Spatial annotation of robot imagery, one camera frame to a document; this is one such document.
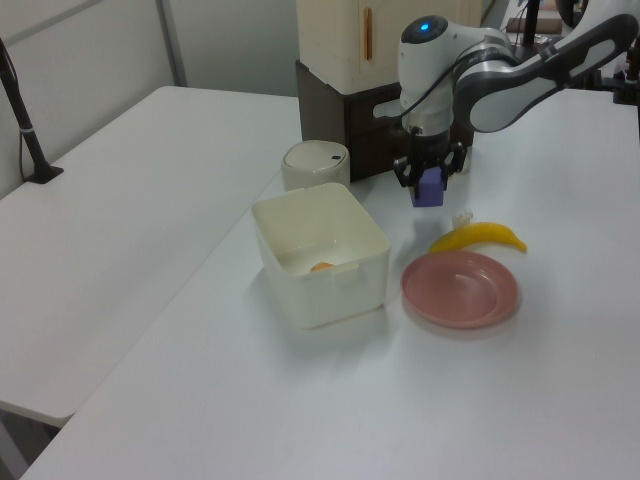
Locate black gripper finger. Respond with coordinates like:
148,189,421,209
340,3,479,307
439,142,467,190
392,155,424,199

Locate black camera stand pole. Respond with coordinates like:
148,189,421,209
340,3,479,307
0,37,65,186

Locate yellow banana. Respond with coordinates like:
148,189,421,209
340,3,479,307
427,221,528,256

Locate pink plate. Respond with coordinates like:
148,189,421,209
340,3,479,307
399,250,520,331

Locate purple cube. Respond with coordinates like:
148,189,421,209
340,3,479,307
410,167,446,210

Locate dark upright stand pole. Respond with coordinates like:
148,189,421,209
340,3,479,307
519,0,542,46

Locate small cream lidded trash can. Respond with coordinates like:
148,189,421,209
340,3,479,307
279,140,351,194

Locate black table edge clamp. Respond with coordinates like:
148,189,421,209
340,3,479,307
612,64,640,106

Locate cream cabinet with handle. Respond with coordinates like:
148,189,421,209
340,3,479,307
295,0,484,94

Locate dark brown wooden drawer cabinet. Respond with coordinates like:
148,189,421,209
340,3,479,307
294,58,476,184

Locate cream open storage bin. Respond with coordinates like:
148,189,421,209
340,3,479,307
250,181,392,331

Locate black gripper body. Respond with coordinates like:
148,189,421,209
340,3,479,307
405,127,454,169

